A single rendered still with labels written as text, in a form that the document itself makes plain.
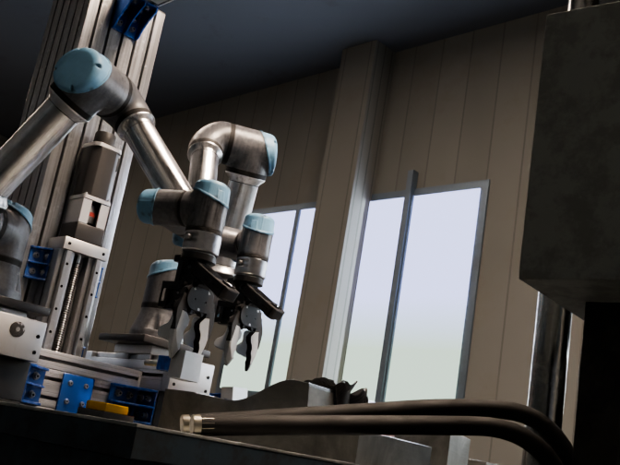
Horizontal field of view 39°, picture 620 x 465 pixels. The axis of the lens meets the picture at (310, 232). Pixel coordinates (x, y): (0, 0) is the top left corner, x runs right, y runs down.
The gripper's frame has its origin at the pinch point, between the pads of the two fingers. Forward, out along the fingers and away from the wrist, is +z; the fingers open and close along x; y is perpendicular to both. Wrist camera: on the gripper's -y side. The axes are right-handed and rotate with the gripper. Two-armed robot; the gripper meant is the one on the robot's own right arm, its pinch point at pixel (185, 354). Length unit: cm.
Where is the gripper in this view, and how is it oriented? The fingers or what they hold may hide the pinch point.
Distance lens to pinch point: 170.4
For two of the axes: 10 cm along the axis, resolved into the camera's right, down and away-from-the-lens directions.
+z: -1.7, 9.5, -2.5
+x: -5.9, -3.0, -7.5
